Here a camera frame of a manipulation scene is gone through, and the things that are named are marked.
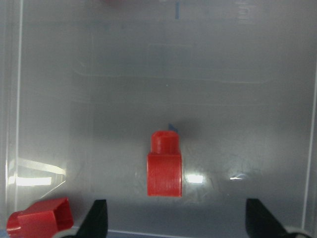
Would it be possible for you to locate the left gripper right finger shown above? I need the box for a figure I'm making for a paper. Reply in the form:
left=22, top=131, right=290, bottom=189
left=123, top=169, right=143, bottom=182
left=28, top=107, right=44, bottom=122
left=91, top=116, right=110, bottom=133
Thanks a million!
left=245, top=198, right=295, bottom=238

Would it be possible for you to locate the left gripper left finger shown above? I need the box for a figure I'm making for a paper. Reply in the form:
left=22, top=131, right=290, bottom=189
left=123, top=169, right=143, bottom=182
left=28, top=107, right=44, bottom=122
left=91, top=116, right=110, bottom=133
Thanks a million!
left=74, top=199, right=108, bottom=238

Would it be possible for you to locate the red block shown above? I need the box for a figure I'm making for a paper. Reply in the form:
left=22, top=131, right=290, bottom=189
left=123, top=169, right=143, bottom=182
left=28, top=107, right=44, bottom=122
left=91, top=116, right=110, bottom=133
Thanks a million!
left=6, top=197, right=74, bottom=238
left=147, top=130, right=182, bottom=197

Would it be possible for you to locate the clear plastic storage box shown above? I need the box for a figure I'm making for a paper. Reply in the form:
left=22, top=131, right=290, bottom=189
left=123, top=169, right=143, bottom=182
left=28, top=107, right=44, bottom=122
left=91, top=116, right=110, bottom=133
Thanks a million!
left=0, top=0, right=317, bottom=238

